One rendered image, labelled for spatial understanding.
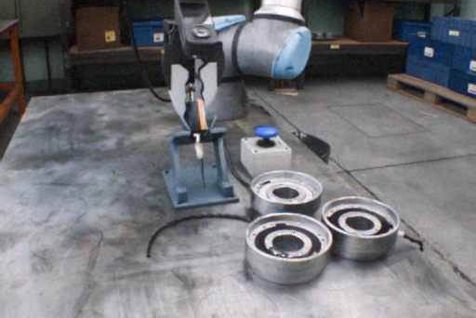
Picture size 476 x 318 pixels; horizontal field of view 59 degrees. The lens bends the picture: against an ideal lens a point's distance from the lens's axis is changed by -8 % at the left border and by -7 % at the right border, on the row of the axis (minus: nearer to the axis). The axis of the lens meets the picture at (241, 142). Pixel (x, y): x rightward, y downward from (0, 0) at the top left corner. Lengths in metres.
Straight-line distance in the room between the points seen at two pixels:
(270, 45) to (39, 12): 3.47
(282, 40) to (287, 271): 0.56
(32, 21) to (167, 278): 3.87
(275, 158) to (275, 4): 0.37
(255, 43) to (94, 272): 0.60
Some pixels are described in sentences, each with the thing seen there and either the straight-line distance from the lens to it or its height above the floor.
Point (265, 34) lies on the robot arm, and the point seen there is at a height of 1.00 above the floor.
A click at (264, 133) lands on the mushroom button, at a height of 0.87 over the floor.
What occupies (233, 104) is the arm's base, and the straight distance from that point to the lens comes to 1.05.
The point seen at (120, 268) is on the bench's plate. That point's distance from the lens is 0.57.
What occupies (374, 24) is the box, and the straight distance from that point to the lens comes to 4.77.
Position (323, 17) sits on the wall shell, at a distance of 5.04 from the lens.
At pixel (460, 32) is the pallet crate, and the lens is 4.41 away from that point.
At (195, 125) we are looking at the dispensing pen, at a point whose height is 0.91.
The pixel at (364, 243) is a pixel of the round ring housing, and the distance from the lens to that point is 0.58.
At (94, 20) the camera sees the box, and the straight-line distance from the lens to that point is 3.97.
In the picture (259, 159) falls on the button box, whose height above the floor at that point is 0.83.
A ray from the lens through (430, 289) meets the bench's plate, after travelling 0.58.
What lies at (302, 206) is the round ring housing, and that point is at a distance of 0.63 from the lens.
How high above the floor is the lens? 1.14
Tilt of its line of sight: 22 degrees down
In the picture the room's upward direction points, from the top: 2 degrees clockwise
